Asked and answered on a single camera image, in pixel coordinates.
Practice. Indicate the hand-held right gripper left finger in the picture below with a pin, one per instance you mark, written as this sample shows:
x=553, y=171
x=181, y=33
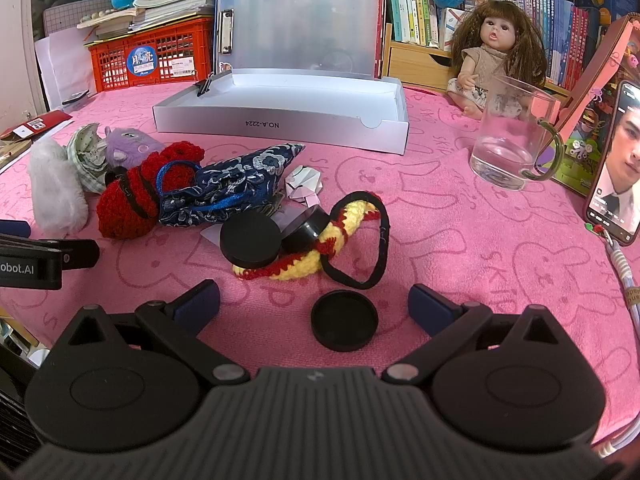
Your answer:
x=197, y=305

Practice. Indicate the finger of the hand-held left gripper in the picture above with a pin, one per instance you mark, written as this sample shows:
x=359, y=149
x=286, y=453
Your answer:
x=15, y=228
x=80, y=252

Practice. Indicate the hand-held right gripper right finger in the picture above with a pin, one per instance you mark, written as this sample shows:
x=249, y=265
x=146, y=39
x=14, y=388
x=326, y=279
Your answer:
x=430, y=310

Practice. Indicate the white furry pouch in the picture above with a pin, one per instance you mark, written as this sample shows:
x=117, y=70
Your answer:
x=55, y=190

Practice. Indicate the red crochet pouch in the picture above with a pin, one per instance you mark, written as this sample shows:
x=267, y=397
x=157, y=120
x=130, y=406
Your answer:
x=127, y=205

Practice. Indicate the black round lid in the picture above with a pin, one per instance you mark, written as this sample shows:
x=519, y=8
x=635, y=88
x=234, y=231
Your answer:
x=344, y=320
x=250, y=245

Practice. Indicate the green checked cloth pouch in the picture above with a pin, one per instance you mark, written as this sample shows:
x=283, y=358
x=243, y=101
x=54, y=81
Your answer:
x=87, y=155

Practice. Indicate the yellow red crochet hair band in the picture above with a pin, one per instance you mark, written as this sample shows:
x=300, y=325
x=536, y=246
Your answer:
x=300, y=260

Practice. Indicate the purple plush toy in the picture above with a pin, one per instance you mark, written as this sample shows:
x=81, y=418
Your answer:
x=130, y=145

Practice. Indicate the black round jar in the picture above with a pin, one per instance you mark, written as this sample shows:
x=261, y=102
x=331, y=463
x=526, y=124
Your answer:
x=305, y=227

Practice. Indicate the pink white origami paper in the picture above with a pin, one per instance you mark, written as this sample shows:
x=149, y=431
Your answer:
x=302, y=182

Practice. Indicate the white cardboard box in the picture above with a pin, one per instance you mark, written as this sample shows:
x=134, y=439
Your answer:
x=300, y=95

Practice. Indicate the pink rabbit print blanket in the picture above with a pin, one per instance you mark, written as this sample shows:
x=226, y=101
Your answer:
x=450, y=260

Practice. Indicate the wooden board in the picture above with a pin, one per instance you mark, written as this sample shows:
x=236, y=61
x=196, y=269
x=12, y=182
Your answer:
x=12, y=152

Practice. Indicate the red envelope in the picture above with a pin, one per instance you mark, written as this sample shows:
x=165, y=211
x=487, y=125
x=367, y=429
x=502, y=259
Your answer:
x=45, y=122

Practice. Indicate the small black device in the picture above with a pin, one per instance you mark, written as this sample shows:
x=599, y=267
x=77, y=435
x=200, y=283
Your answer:
x=76, y=97

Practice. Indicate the white paper sheets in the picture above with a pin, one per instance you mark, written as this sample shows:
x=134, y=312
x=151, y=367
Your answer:
x=60, y=70

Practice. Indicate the clear glass cup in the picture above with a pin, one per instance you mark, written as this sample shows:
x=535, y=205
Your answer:
x=505, y=150

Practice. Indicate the black binder clip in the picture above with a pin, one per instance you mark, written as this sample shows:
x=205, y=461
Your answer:
x=204, y=87

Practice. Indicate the grey grid board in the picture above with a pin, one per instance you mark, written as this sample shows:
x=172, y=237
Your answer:
x=60, y=22

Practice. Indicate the red plastic crate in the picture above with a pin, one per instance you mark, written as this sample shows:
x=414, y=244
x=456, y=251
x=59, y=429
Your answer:
x=175, y=50

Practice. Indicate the smartphone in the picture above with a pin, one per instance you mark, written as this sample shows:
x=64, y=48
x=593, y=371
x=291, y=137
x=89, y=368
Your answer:
x=617, y=170

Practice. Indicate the small bear sticker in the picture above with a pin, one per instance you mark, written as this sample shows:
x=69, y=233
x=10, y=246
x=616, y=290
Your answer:
x=224, y=67

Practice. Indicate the wooden drawer organizer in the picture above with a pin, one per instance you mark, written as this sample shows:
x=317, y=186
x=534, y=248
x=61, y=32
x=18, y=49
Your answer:
x=415, y=62

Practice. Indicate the brown-haired baby doll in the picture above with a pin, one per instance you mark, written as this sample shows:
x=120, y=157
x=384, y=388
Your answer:
x=492, y=50

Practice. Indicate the pink toy box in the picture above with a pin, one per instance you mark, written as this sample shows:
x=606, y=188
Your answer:
x=590, y=85

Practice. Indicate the translucent plastic clipboard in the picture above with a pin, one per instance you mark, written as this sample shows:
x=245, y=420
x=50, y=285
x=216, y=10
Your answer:
x=300, y=25

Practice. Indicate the row of green white books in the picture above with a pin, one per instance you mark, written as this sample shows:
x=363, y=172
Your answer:
x=410, y=5

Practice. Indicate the row of blue books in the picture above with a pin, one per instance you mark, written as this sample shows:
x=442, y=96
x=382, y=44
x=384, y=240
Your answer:
x=560, y=30

